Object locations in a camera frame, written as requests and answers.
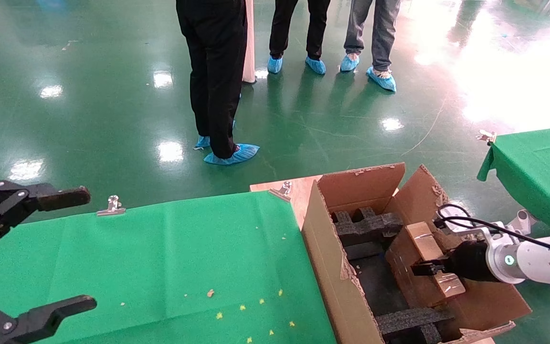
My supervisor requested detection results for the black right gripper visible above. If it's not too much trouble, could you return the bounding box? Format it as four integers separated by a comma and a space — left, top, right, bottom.
411, 240, 495, 282

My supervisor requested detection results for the small brown cardboard box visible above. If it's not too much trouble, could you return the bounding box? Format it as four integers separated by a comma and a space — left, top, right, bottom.
385, 221, 466, 308

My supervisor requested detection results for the large open cardboard carton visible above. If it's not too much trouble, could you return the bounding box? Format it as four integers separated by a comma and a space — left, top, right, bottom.
301, 162, 532, 344

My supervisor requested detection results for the black foam base sheet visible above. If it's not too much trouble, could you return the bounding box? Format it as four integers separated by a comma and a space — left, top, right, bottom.
343, 241, 412, 318

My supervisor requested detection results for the green table cloth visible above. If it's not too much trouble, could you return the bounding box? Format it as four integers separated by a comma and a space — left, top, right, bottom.
0, 191, 338, 344
477, 125, 550, 235

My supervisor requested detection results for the white table leg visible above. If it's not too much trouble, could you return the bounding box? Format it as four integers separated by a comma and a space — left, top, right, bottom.
504, 209, 538, 235

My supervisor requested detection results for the person in grey jeans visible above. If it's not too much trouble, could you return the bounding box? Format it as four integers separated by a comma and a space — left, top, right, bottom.
343, 0, 402, 72

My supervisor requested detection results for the person in black trousers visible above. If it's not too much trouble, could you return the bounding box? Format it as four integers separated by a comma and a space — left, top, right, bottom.
268, 0, 331, 60
176, 0, 248, 159

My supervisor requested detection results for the person in beige skirt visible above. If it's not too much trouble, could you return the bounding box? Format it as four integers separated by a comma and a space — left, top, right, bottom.
243, 0, 256, 84

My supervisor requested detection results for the thick black camera cable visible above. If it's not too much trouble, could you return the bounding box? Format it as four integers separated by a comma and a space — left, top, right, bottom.
435, 204, 550, 261

